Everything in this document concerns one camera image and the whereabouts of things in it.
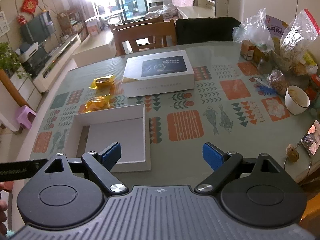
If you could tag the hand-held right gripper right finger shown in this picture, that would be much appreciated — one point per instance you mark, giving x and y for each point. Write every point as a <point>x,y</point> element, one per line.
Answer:
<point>212,158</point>

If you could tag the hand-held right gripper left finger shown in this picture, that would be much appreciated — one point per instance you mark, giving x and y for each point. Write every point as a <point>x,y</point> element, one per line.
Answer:
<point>112,155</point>

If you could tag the white box base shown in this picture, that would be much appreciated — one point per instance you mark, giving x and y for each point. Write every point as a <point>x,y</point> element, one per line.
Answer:
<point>115,135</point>

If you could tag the yellow snack packet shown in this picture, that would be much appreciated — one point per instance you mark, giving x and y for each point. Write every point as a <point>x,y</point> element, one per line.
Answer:
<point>102,82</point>
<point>98,103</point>

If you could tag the white box lid tablet print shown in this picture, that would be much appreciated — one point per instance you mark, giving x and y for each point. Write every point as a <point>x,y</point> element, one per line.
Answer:
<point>160,75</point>

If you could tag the patterned glass-covered desktop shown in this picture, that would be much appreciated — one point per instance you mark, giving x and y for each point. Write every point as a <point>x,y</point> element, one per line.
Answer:
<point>175,152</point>

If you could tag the person's left hand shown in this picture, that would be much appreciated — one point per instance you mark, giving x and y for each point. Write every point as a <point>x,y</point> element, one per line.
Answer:
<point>3,205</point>

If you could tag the purple plastic stool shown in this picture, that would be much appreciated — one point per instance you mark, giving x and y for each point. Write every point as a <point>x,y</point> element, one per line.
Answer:
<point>26,116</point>

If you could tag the clear bag of nuts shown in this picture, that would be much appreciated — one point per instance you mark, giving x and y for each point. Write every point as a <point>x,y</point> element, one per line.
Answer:
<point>278,82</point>

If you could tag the white bowl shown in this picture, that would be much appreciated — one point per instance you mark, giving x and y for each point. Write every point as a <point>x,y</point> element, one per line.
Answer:
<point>296,102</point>

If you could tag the smartphone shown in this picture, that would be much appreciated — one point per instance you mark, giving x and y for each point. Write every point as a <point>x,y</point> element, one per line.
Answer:
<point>312,137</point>

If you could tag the white television cabinet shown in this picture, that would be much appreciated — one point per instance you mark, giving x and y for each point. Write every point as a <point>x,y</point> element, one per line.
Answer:
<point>57,60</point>

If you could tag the green potted plant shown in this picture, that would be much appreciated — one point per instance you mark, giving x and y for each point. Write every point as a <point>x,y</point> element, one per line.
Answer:
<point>11,57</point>

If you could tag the orange carton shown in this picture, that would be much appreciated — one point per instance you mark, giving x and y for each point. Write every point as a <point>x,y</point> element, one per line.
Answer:
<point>248,50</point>

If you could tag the white printer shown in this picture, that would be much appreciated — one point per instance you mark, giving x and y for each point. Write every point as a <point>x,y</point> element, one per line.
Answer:
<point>26,52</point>

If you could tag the wooden chair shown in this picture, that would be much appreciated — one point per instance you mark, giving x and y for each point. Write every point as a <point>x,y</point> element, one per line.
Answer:
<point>135,23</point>
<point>147,37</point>

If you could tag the red lid jar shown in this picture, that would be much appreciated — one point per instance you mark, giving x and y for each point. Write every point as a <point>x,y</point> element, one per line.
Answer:
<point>315,85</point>

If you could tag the black chair back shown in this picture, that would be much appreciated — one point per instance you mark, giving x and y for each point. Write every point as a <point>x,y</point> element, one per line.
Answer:
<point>207,31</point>

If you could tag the cardboard box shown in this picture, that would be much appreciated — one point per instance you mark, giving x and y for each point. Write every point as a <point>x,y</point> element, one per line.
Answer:
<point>93,27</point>

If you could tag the clear plastic bag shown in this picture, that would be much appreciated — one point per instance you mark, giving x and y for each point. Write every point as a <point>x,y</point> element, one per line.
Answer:
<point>252,30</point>

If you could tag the wooden storage shelf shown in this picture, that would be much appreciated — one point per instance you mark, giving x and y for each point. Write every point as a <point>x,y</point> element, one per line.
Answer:
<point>71,25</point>

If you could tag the flat screen television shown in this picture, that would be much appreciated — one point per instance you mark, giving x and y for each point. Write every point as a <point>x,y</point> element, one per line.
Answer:
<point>37,27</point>

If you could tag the purple snack packet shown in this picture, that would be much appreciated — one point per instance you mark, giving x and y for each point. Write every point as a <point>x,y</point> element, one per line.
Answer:
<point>277,27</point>

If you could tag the zip bag with red top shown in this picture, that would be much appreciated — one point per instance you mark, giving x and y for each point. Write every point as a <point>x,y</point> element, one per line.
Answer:
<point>300,40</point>

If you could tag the small red hanging ornament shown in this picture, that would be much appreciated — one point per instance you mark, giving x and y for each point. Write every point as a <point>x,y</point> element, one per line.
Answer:
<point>21,19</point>

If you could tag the pile of cloth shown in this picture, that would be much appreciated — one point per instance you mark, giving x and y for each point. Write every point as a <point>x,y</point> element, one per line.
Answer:
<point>166,11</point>

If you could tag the brown wooden post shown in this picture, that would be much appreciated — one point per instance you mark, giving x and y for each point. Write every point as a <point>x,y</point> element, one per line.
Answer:
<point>12,87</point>

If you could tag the framed wall picture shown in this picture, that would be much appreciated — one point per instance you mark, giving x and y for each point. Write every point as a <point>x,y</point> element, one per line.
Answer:
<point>2,23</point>

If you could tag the red knot wall decoration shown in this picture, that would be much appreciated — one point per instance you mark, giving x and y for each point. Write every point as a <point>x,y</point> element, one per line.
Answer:
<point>29,4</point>

